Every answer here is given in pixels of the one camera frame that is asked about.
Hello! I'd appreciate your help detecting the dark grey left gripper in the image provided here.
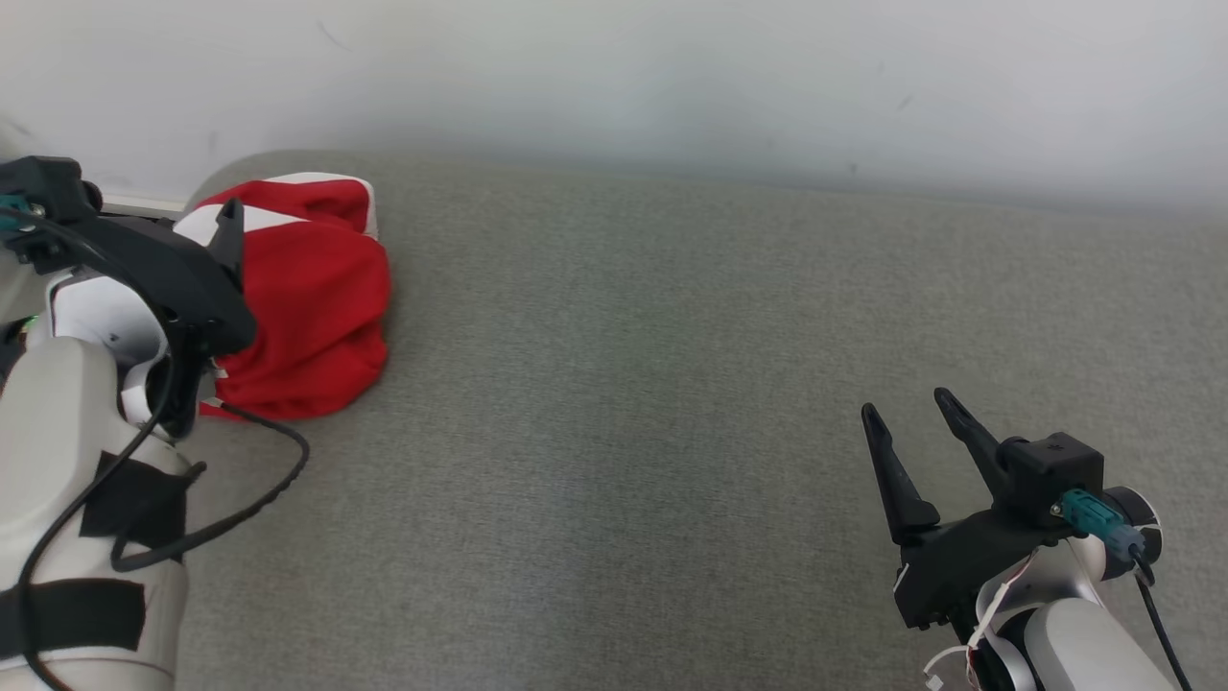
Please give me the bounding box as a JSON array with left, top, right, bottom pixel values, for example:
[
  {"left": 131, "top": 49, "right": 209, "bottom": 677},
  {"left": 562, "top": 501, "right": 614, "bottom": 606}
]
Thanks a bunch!
[{"left": 53, "top": 197, "right": 257, "bottom": 438}]

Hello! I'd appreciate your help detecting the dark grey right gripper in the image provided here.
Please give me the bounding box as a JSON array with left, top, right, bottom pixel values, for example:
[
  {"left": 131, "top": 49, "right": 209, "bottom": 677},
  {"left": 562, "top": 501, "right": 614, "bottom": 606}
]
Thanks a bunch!
[{"left": 861, "top": 388, "right": 1066, "bottom": 630}]

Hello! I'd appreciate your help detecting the red Bulls 23 jersey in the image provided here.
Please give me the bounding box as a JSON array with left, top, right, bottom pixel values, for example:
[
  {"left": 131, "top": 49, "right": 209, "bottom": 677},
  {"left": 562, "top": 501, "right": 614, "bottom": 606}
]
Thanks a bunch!
[{"left": 200, "top": 226, "right": 391, "bottom": 420}]

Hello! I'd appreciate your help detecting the grey fabric sofa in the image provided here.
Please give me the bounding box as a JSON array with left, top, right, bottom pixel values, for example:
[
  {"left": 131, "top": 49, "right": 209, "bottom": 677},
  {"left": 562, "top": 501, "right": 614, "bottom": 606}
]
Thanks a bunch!
[{"left": 0, "top": 149, "right": 1228, "bottom": 691}]

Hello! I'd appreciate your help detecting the thin white wire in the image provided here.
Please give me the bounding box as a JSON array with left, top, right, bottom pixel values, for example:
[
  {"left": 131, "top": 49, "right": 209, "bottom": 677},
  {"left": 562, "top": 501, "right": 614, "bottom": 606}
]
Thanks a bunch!
[{"left": 924, "top": 549, "right": 1037, "bottom": 691}]

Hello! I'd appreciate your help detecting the thin black cable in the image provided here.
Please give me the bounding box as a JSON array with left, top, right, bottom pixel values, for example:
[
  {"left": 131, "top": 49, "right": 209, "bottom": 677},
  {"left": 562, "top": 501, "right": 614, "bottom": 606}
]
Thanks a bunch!
[
  {"left": 14, "top": 206, "right": 311, "bottom": 691},
  {"left": 1132, "top": 552, "right": 1195, "bottom": 691}
]

